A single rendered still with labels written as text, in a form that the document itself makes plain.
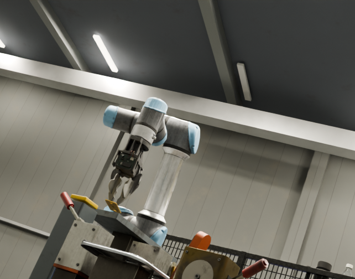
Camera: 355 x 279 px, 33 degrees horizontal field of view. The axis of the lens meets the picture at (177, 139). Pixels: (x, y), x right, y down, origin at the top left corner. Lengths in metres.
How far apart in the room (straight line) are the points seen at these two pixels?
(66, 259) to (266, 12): 8.24
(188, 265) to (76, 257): 0.31
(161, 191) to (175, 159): 0.14
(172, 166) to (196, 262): 1.08
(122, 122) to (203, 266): 0.86
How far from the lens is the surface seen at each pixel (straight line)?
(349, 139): 10.73
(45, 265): 1.66
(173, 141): 2.32
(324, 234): 11.86
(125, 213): 2.33
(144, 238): 1.85
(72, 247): 1.48
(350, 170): 12.37
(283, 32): 9.78
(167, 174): 2.31
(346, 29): 9.32
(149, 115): 1.88
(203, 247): 1.33
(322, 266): 3.06
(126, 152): 1.82
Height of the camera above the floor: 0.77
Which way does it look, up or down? 22 degrees up
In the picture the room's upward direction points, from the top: 23 degrees clockwise
